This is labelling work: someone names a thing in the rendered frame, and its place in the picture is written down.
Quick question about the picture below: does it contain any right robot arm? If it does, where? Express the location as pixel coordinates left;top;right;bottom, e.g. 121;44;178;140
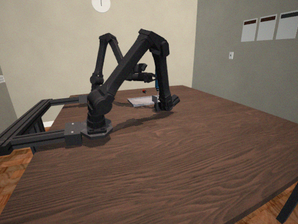
87;28;180;135

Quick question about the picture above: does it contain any white l-shaped bracket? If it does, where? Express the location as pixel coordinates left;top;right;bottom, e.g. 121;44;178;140
152;95;160;102

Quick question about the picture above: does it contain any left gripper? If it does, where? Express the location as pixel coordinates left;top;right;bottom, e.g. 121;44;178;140
138;73;157;83

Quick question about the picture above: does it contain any white shallow tray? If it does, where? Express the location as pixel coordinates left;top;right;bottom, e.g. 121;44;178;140
128;96;154;107

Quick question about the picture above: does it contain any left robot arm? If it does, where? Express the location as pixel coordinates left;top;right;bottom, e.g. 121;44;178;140
90;33;147;91

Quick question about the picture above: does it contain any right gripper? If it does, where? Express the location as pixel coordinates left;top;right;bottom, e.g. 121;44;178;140
154;102;164;111

